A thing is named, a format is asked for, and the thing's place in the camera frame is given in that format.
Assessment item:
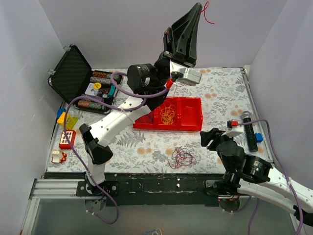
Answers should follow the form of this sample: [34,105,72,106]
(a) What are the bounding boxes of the coloured wire bundle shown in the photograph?
[167,146,198,169]

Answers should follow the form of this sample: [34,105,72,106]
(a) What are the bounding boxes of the red three-compartment tray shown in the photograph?
[133,97,203,131]

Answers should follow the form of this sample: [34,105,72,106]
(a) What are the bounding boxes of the purple wire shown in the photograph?
[138,115,156,125]

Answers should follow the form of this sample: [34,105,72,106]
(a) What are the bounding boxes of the yellow wire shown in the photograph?
[158,102,177,125]

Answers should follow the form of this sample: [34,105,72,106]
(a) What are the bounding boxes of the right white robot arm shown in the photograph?
[200,128,313,226]

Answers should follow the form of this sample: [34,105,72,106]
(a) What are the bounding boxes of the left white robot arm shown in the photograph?
[79,2,202,196]

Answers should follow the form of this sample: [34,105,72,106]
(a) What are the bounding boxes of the small blue block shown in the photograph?
[255,133,264,143]

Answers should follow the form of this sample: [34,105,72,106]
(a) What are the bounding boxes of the floral patterned table mat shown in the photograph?
[46,68,273,174]

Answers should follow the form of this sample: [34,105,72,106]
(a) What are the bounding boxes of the black handheld microphone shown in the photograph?
[241,111,258,153]

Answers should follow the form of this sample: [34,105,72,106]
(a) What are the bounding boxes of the black poker chip case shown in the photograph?
[47,44,118,114]

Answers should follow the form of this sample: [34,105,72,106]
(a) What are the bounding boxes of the yellow green toy bricks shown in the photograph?
[57,112,79,130]

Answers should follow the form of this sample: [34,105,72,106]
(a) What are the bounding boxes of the blue toy brick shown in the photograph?
[57,108,66,119]

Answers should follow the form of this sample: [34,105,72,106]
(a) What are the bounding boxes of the red white toy brick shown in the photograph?
[59,130,76,150]

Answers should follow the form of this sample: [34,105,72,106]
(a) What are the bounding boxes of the white red toy figure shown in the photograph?
[51,150,67,164]

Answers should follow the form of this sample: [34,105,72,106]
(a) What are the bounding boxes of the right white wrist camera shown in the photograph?
[222,120,244,138]

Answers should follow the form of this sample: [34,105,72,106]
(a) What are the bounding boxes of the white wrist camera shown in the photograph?
[222,120,244,138]
[169,61,202,86]

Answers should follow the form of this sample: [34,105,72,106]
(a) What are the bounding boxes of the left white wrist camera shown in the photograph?
[169,61,202,86]

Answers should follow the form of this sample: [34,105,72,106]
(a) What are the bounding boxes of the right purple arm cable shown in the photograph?
[237,118,304,235]

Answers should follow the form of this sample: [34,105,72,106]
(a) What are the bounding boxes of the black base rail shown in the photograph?
[75,172,251,208]

